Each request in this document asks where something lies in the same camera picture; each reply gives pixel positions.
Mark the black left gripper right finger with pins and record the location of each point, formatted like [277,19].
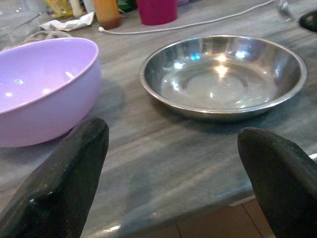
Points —
[284,183]

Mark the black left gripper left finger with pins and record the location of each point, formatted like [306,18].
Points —
[62,183]

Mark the shallow stainless steel plate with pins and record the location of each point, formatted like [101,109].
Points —
[223,81]

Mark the grey crumpled cloth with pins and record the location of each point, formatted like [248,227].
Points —
[37,36]

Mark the white crumpled paper napkin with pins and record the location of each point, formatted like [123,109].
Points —
[71,23]

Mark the clear glass container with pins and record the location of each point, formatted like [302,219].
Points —
[19,24]

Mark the metal fork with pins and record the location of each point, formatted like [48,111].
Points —
[284,7]

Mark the yellow printed packet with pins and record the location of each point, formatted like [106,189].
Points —
[59,7]

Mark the white slim bottle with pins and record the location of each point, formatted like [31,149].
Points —
[76,7]

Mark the orange sauce bottle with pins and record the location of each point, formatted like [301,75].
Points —
[107,12]

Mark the small white jar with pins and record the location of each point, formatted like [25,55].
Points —
[89,5]

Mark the green glass bottle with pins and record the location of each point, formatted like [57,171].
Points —
[127,5]

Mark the magenta plastic cup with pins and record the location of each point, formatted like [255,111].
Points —
[157,12]

